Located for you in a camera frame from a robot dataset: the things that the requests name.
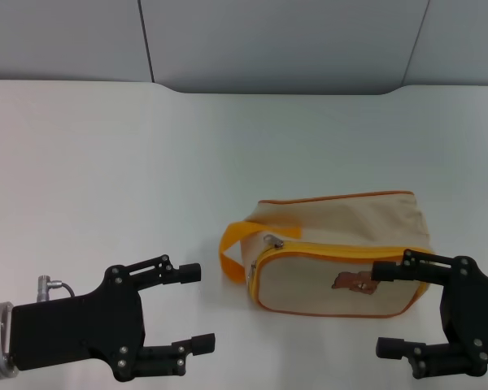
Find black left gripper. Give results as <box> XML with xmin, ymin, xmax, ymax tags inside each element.
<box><xmin>8</xmin><ymin>254</ymin><xmax>217</xmax><ymax>384</ymax></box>

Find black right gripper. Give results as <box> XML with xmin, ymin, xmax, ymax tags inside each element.
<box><xmin>372</xmin><ymin>248</ymin><xmax>488</xmax><ymax>381</ymax></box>

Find beige bear print food bag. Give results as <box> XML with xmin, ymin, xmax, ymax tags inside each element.
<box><xmin>219</xmin><ymin>190</ymin><xmax>434</xmax><ymax>320</ymax></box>

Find left wrist connector with cable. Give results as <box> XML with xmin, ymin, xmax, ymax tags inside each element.
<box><xmin>37</xmin><ymin>275</ymin><xmax>78</xmax><ymax>304</ymax></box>

